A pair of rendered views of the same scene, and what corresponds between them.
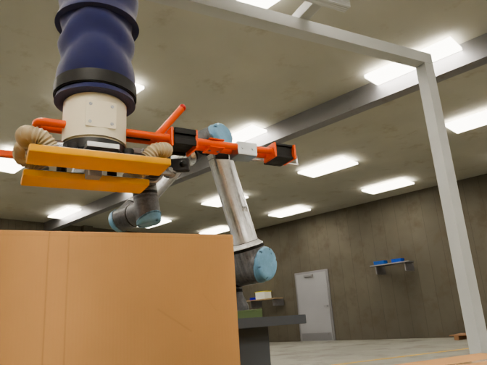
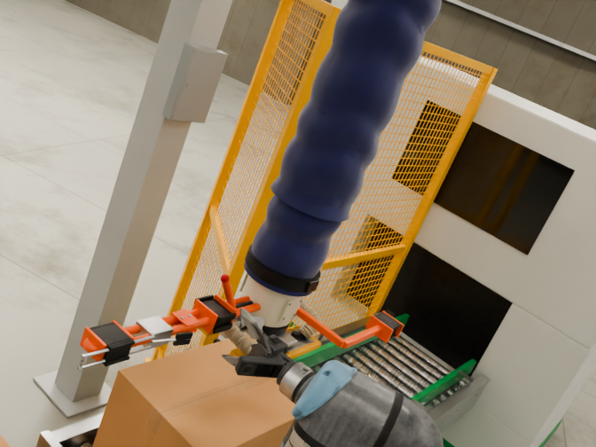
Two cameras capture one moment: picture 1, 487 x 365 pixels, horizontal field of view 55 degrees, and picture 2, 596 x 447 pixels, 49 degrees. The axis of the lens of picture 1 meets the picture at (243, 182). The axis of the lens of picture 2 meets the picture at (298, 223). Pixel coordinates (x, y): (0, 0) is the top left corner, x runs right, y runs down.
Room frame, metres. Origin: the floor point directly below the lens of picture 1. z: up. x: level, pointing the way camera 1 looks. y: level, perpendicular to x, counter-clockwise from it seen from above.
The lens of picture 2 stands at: (2.72, -0.53, 2.14)
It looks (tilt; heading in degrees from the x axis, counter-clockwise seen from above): 19 degrees down; 149
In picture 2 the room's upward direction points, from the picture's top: 23 degrees clockwise
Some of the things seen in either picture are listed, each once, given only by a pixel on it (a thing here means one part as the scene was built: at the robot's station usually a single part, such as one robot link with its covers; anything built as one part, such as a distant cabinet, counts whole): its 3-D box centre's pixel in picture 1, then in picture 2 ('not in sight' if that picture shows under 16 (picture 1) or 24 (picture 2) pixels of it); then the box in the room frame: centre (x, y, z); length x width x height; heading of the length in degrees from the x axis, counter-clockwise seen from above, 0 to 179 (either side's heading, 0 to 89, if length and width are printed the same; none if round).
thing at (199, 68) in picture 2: not in sight; (195, 84); (0.22, 0.30, 1.62); 0.20 x 0.05 x 0.30; 118
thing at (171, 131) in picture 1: (180, 142); (213, 313); (1.32, 0.18, 1.27); 0.10 x 0.08 x 0.06; 29
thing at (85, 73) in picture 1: (96, 94); (284, 266); (1.21, 0.40, 1.38); 0.23 x 0.23 x 0.04
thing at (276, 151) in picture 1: (279, 153); (106, 341); (1.49, -0.13, 1.27); 0.08 x 0.07 x 0.05; 119
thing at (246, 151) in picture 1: (243, 151); (152, 332); (1.43, -0.01, 1.26); 0.07 x 0.07 x 0.04; 29
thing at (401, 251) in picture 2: not in sight; (364, 247); (0.17, 1.45, 1.05); 1.17 x 0.10 x 2.10; 118
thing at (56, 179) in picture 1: (87, 177); (279, 344); (1.29, 0.45, 1.16); 0.34 x 0.10 x 0.05; 119
